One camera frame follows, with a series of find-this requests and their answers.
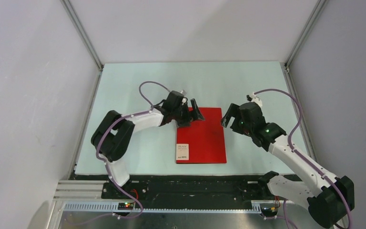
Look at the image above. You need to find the red folder black inside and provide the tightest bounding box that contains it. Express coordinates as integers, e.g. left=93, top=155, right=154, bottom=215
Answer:
left=175, top=107, right=227, bottom=164

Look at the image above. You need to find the left aluminium frame post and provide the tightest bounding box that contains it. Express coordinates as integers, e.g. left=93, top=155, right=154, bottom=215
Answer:
left=60, top=0, right=104, bottom=72

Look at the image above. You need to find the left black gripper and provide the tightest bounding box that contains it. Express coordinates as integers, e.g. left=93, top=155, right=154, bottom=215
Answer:
left=172, top=99, right=204, bottom=128

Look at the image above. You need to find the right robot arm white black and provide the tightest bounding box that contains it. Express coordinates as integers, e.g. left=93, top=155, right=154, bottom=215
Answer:
left=221, top=102, right=355, bottom=229

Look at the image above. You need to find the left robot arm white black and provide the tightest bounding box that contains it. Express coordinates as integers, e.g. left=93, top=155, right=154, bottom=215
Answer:
left=91, top=91, right=205, bottom=199

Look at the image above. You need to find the right aluminium frame post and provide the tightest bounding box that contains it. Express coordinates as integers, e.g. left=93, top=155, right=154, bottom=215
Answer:
left=284, top=0, right=329, bottom=73

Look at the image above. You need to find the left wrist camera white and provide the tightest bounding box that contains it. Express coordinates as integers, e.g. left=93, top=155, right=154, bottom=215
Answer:
left=178, top=90, right=187, bottom=95

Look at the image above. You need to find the grey slotted cable duct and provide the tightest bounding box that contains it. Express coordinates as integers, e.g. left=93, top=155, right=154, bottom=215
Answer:
left=63, top=201, right=261, bottom=214

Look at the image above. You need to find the aluminium frame post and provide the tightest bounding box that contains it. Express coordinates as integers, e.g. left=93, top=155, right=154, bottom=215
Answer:
left=60, top=0, right=104, bottom=72
left=284, top=0, right=329, bottom=73

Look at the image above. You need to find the right circuit board with wires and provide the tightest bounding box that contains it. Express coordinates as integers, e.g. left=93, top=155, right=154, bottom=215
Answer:
left=260, top=207, right=279, bottom=218

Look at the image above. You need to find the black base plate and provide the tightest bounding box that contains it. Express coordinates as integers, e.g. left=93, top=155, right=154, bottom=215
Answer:
left=72, top=173, right=304, bottom=210

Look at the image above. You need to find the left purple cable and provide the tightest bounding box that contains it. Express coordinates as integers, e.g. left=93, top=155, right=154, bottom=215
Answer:
left=95, top=81, right=173, bottom=220

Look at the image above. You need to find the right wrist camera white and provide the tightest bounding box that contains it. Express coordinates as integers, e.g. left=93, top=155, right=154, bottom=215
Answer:
left=246, top=93, right=263, bottom=108

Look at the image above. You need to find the left circuit board with leds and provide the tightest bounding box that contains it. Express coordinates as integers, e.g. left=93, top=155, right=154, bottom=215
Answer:
left=117, top=202, right=135, bottom=210

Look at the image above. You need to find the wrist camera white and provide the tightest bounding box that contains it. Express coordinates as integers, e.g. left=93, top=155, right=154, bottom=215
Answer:
left=246, top=93, right=263, bottom=108
left=178, top=90, right=187, bottom=95

